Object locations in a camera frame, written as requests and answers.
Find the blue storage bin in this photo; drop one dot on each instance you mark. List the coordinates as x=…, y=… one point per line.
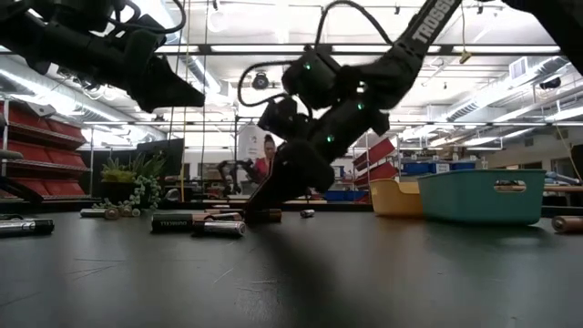
x=341, y=196

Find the blue storage bins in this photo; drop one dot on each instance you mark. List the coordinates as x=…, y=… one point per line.
x=414, y=168

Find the silver black battery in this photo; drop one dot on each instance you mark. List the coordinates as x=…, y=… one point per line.
x=23, y=227

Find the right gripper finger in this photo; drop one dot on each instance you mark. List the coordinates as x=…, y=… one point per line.
x=273, y=191

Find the red bin shelf rack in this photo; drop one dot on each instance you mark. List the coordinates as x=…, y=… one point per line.
x=41, y=155
x=378, y=152

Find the potted succulent plant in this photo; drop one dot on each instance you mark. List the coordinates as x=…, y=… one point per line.
x=118, y=175

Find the thin black copper battery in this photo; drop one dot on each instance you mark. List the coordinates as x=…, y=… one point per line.
x=225, y=215

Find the black monitor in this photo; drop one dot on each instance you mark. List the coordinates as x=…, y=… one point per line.
x=168, y=155

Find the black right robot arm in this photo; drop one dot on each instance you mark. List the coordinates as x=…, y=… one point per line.
x=410, y=54

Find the person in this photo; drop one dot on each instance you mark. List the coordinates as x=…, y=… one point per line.
x=268, y=148

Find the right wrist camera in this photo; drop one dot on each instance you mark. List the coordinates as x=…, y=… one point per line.
x=280, y=118

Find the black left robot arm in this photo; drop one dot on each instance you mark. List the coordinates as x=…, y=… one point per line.
x=68, y=41

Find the white marker pen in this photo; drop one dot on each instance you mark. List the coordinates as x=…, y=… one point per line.
x=307, y=213

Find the teal plastic bin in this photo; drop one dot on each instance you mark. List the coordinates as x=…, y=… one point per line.
x=455, y=200

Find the silver air duct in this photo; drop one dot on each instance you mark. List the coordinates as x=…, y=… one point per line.
x=45, y=91

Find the black overhead camera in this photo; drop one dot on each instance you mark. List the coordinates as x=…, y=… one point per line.
x=260, y=82

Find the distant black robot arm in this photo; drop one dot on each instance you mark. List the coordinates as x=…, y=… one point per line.
x=228, y=171

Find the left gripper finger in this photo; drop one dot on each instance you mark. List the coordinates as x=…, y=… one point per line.
x=168, y=89

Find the yellow plastic bin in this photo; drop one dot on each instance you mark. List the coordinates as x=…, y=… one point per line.
x=391, y=200

